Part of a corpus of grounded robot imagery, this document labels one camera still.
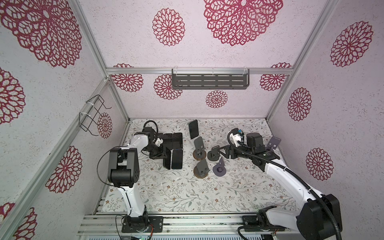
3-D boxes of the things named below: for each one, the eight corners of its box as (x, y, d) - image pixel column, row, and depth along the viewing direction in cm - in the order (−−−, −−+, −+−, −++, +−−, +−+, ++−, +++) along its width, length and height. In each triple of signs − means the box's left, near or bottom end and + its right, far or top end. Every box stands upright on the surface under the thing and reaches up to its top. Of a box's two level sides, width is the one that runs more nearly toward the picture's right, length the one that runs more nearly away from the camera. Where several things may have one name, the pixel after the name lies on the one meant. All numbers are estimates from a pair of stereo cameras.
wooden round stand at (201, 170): (200, 181, 90) (200, 172, 81) (194, 174, 93) (194, 165, 84) (209, 174, 93) (211, 165, 84) (203, 167, 96) (204, 158, 87)
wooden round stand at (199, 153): (195, 162, 99) (196, 151, 89) (190, 150, 104) (190, 139, 95) (206, 158, 100) (207, 147, 91) (200, 147, 106) (200, 136, 96)
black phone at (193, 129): (191, 141, 108) (190, 126, 96) (188, 138, 110) (187, 123, 98) (198, 137, 111) (199, 122, 98) (195, 134, 113) (196, 119, 100)
